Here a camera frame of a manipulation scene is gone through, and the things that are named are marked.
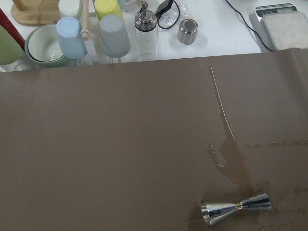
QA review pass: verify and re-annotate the steel jigger measuring cup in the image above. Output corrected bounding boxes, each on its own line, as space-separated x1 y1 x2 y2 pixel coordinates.
201 192 271 227

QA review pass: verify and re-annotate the grey plastic cup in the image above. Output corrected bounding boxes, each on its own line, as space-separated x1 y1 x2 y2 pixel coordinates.
100 14 131 58

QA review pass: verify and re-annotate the small steel canister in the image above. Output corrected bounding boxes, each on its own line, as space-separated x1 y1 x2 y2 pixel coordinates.
178 19 198 45

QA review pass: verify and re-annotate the glass oil dispenser bottle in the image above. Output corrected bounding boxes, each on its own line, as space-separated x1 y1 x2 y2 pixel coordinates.
134 1 158 61

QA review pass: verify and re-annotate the light blue plastic cup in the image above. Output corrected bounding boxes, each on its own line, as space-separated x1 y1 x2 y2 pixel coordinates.
56 17 88 60

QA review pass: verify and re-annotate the yellow plastic cup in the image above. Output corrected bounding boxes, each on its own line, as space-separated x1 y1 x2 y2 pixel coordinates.
94 0 124 23

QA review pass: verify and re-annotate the wooden cup rack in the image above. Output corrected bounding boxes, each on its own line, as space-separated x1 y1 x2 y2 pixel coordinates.
80 0 90 41

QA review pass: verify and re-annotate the green ceramic bowl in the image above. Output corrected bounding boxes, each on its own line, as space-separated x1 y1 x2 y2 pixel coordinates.
25 24 70 67

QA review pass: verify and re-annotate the white plastic cup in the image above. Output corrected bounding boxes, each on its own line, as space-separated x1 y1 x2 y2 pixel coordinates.
58 0 82 20

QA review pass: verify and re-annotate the white kitchen scale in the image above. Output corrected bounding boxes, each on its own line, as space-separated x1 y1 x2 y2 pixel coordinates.
249 3 308 52

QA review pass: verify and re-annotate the wooden rack base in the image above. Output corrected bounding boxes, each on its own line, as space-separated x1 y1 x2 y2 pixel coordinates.
11 0 61 26

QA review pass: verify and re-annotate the black device with cable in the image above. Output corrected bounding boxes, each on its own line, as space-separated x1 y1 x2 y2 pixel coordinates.
155 0 180 30

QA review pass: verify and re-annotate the black scale cable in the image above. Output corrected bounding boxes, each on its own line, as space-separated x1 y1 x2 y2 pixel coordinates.
225 0 274 52

